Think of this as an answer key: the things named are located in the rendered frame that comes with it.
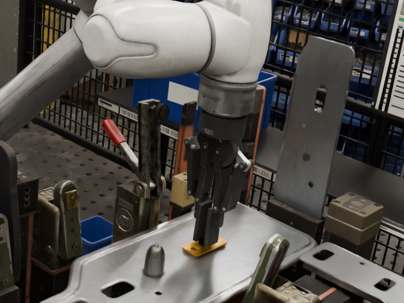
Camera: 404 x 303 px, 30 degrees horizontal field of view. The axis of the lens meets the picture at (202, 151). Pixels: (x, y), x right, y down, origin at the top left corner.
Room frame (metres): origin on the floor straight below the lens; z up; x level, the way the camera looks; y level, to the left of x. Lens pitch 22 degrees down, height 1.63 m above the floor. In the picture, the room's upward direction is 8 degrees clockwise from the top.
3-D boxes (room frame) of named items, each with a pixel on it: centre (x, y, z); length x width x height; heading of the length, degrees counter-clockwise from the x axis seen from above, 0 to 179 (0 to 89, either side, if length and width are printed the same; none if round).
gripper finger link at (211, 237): (1.13, -0.04, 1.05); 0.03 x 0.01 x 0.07; 142
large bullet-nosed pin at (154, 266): (1.04, 0.05, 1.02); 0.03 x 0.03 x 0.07
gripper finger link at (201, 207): (1.14, -0.02, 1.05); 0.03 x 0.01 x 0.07; 142
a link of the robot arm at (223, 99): (1.14, -0.03, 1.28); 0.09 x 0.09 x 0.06
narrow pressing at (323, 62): (1.34, -0.20, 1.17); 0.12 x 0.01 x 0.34; 52
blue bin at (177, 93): (1.72, 0.02, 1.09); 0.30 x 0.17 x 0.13; 59
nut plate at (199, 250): (1.14, -0.03, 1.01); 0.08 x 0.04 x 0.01; 142
